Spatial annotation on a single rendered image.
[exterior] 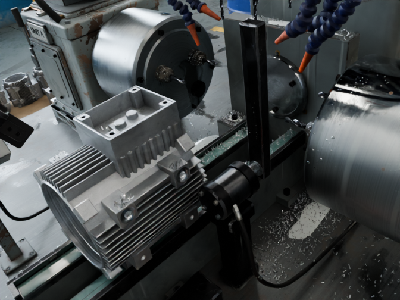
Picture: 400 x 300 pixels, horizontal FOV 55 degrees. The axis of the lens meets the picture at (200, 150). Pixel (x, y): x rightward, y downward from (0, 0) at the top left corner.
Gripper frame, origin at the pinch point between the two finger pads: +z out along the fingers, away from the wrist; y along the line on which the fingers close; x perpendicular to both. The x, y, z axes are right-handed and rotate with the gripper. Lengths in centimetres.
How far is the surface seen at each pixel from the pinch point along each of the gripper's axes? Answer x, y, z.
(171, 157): 8.9, 12.7, 16.8
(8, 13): 88, -539, 167
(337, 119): 24.7, 30.4, 20.3
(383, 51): 50, 22, 39
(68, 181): -1.8, 8.1, 7.5
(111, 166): 2.9, 9.8, 10.8
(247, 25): 27.0, 19.6, 7.3
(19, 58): 36, -388, 155
